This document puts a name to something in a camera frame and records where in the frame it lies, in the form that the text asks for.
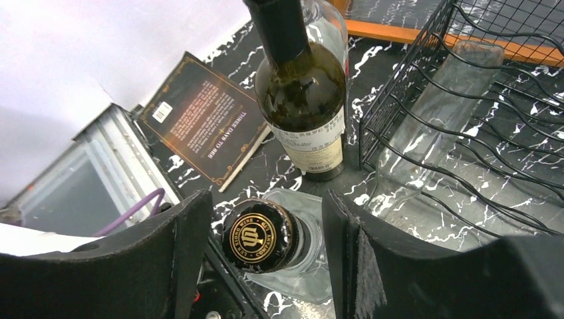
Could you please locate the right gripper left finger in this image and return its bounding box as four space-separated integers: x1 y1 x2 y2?
1 190 213 318

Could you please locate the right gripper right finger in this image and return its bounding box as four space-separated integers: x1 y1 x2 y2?
322 190 563 318

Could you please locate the clear whisky bottle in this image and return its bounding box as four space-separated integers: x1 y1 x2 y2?
221 188 332 304

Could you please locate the dark green wine bottle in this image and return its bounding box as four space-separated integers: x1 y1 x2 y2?
245 1 347 181

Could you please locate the small clear bottle left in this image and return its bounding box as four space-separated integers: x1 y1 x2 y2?
301 0 349 76

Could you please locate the dark book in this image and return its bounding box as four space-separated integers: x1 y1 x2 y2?
139 52 270 193

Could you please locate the orange wooden shelf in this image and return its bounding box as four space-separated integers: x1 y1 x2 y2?
328 0 564 68

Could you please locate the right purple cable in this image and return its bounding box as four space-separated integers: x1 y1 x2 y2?
92 188 166 239

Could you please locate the aluminium frame rail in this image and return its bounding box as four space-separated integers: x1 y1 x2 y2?
1 104 179 236

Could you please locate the black wire wine rack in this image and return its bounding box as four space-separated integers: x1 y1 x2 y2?
359 1 563 241

